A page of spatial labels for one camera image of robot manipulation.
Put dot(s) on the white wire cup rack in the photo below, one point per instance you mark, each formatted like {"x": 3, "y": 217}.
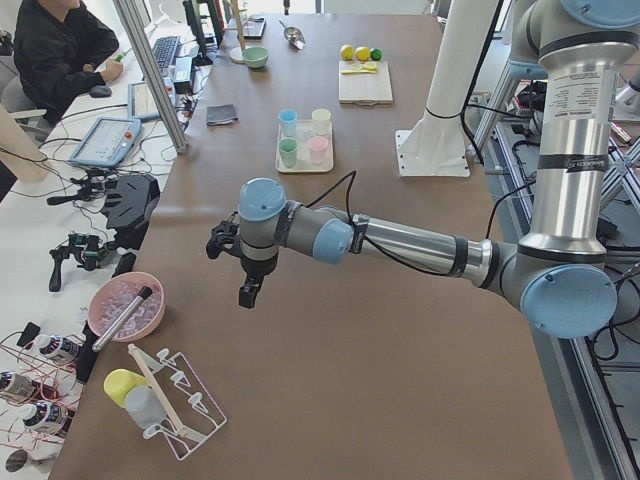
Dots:
{"x": 193, "y": 416}

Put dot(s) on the cream yellow cup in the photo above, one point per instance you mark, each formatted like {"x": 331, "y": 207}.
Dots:
{"x": 321, "y": 121}

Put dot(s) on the yellow plastic knife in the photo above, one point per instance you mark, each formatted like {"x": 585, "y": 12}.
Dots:
{"x": 357, "y": 72}

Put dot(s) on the yellow cup on rack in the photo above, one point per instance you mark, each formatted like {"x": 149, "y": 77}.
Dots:
{"x": 119, "y": 382}

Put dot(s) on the cream rabbit tray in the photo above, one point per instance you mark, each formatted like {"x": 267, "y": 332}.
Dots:
{"x": 304, "y": 164}

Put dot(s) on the mint green cup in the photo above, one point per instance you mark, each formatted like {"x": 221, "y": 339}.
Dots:
{"x": 288, "y": 150}

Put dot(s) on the black keyboard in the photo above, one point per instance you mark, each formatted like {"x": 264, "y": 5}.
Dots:
{"x": 165, "y": 51}

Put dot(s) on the pink cup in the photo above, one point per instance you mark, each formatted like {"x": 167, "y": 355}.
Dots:
{"x": 317, "y": 148}

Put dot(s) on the green lime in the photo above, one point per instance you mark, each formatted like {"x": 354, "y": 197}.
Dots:
{"x": 376, "y": 54}

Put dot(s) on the whole yellow lemon upper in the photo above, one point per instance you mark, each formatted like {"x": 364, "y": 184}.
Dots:
{"x": 362, "y": 53}

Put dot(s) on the blue teach pendant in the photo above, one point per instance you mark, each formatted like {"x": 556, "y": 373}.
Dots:
{"x": 107, "y": 143}

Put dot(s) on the green bowl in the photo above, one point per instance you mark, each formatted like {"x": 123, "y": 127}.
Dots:
{"x": 255, "y": 57}

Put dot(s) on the wooden mug tree stand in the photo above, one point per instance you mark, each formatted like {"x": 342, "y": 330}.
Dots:
{"x": 236, "y": 54}

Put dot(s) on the whole yellow lemon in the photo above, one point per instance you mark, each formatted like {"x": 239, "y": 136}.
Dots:
{"x": 362, "y": 53}
{"x": 346, "y": 52}

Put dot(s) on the whole yellow lemon lower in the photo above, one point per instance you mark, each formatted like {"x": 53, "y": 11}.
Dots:
{"x": 346, "y": 52}

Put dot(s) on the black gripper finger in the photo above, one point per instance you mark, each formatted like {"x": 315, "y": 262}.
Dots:
{"x": 248, "y": 296}

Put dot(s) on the seated person in black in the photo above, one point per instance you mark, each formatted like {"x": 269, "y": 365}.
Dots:
{"x": 62, "y": 51}

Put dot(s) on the metal scoop in bowl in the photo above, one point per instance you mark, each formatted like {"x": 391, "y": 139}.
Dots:
{"x": 144, "y": 293}

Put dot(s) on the aluminium frame post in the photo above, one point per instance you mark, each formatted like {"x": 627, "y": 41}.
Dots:
{"x": 132, "y": 22}

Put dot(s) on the computer mouse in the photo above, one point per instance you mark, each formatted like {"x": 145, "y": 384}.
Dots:
{"x": 100, "y": 91}

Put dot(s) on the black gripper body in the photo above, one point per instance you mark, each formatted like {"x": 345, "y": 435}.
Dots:
{"x": 256, "y": 268}

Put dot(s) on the frosted translucent cup on rack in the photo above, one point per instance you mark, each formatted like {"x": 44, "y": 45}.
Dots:
{"x": 144, "y": 407}

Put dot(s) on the grey cloth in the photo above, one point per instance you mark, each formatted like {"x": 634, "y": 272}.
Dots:
{"x": 221, "y": 115}

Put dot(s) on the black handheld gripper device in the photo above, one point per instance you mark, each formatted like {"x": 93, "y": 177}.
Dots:
{"x": 88, "y": 250}

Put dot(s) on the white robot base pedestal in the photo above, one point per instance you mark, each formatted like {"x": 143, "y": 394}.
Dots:
{"x": 435, "y": 146}

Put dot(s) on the light blue cup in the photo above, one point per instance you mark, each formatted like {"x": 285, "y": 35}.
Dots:
{"x": 288, "y": 122}

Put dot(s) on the black device stand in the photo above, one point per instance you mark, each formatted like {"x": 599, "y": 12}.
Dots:
{"x": 129, "y": 201}

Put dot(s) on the bamboo cutting board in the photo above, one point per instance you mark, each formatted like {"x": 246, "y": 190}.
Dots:
{"x": 363, "y": 89}

